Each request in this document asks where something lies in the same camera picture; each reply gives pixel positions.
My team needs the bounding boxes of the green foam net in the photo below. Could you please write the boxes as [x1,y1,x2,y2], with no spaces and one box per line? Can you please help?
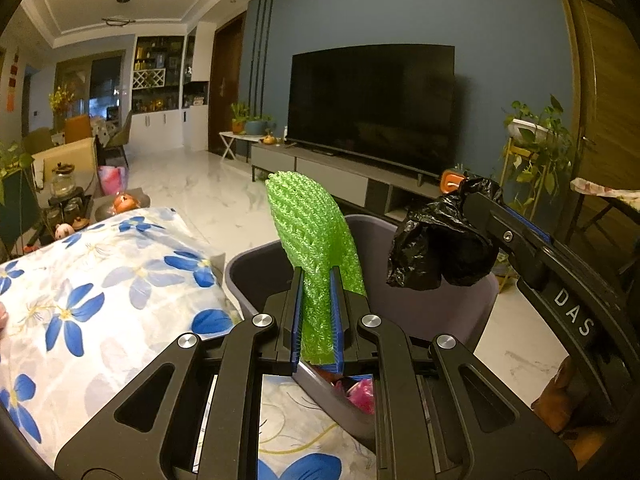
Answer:
[263,170,369,366]

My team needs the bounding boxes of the floral cloth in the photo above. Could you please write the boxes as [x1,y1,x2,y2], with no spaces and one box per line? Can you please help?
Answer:
[569,177,640,202]

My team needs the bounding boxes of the green leafy plant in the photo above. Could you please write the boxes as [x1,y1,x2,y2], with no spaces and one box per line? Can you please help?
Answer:
[0,139,34,206]

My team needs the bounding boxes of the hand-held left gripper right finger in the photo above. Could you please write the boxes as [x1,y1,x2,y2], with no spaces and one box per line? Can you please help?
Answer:
[330,265,584,480]

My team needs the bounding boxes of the dark green planter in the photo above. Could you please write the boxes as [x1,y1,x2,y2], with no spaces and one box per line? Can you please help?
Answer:
[0,169,44,259]

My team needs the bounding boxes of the black plastic bag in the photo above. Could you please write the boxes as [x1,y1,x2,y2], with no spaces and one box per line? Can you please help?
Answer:
[386,177,504,291]

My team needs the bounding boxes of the glass jar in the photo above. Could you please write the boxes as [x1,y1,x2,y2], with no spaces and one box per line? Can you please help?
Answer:
[49,162,76,196]

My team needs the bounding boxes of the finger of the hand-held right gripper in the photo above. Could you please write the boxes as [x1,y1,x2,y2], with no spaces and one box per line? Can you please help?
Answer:
[462,190,551,289]
[479,178,554,247]

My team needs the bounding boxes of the dark brown door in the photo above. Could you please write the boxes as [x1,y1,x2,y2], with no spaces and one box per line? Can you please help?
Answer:
[207,24,246,156]

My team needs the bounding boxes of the red wall decoration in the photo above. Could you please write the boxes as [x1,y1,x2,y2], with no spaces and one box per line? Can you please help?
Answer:
[4,49,21,111]

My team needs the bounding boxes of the white display cabinet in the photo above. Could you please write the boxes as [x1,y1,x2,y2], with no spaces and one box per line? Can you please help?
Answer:
[130,22,211,151]

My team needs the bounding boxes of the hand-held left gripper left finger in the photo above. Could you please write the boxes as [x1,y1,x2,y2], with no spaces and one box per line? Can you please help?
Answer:
[54,267,304,480]

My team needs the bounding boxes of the yellow plant stand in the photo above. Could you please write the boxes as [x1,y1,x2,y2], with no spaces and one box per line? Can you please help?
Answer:
[499,137,546,211]

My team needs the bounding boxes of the orange and black device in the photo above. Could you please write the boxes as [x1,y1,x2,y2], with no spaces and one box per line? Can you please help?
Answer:
[439,169,469,195]

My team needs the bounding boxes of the dark dining chair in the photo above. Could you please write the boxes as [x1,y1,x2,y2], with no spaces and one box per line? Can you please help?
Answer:
[107,109,134,161]

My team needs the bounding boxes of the grey television cabinet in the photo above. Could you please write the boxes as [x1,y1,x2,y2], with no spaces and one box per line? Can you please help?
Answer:
[249,143,452,217]

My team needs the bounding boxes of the wooden door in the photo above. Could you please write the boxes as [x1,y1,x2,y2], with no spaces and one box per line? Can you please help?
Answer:
[552,0,640,281]

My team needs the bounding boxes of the black television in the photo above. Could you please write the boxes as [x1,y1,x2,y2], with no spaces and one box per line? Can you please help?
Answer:
[288,44,457,179]

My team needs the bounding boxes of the yellow flowers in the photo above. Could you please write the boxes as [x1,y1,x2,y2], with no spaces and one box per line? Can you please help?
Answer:
[48,84,76,111]

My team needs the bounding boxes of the grey plastic bin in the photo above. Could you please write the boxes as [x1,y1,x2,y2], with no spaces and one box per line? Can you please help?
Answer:
[224,214,501,457]

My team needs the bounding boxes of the white folding side table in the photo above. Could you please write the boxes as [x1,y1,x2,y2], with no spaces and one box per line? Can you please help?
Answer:
[218,131,256,161]

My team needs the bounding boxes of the plant in terracotta pot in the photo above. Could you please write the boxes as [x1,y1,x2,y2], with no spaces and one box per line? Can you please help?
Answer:
[229,102,250,135]

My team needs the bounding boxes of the pink gift bag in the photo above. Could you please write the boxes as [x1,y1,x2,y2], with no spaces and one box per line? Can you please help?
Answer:
[98,164,126,196]

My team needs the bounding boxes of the trailing plant in white pot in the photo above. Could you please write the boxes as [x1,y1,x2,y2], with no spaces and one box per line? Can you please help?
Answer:
[499,93,576,211]

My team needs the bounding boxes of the plant in blue-grey pot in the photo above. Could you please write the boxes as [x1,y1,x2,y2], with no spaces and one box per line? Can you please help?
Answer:
[245,113,274,136]

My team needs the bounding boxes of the pink plastic bag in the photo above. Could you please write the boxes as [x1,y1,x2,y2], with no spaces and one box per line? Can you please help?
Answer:
[344,377,376,414]

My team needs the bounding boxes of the floral bed sheet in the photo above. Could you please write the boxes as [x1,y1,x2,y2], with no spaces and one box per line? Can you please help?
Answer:
[0,204,379,480]

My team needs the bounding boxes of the orange chair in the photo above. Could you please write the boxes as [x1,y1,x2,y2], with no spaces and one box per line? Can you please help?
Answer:
[63,114,95,144]

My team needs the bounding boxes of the yellow chair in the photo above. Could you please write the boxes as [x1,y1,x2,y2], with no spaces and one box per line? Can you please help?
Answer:
[30,137,100,196]

